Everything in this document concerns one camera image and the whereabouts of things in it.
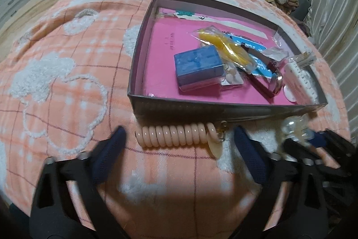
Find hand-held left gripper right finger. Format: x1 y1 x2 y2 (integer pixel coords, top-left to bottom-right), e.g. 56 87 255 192
233 125 331 239

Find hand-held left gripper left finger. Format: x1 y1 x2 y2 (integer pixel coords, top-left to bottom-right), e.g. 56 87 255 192
29 125 128 239

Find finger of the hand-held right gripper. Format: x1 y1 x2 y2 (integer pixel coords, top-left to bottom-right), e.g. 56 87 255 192
310 130 356 157
282 140 346 176

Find small clear plastic case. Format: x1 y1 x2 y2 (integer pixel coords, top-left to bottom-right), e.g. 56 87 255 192
281 116 311 142

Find pink spiral hair tie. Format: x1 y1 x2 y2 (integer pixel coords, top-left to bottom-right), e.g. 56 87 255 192
135 123 228 160

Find grey cardboard box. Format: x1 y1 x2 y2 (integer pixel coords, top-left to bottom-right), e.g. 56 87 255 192
127 0 328 120

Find red strap wristwatch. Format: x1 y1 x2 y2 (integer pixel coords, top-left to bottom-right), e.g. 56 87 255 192
241 43 283 99

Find blue jewelry box clear lid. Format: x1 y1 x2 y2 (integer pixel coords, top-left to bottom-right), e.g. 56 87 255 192
173 45 225 92

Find bag of yellow hair ties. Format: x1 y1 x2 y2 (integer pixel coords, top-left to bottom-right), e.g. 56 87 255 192
190 26 259 75

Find clear box with gold jewelry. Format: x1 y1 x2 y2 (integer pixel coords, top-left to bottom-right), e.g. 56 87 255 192
291 51 317 66

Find small white round disc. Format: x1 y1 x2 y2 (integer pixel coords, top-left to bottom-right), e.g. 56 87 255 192
282 85 298 102

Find earrings in clear bag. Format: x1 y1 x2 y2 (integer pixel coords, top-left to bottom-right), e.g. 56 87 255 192
219 64 245 90

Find small clear plastic bag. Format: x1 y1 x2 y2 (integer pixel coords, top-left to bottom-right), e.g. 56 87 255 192
263 47 290 63

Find pink book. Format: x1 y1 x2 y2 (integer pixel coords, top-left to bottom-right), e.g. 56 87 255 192
134 6 319 106

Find white curtain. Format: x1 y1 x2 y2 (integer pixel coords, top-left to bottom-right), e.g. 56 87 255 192
305 0 358 94

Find beige bed sheet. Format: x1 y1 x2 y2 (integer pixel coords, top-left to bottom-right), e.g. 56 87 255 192
0 0 252 41

